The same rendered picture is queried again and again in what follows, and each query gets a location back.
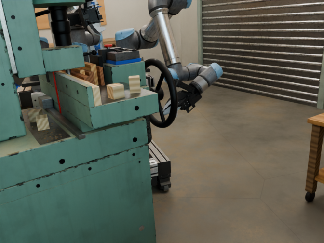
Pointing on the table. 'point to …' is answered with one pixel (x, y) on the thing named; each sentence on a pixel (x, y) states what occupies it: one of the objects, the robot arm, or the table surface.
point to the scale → (69, 77)
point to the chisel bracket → (63, 58)
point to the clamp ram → (98, 62)
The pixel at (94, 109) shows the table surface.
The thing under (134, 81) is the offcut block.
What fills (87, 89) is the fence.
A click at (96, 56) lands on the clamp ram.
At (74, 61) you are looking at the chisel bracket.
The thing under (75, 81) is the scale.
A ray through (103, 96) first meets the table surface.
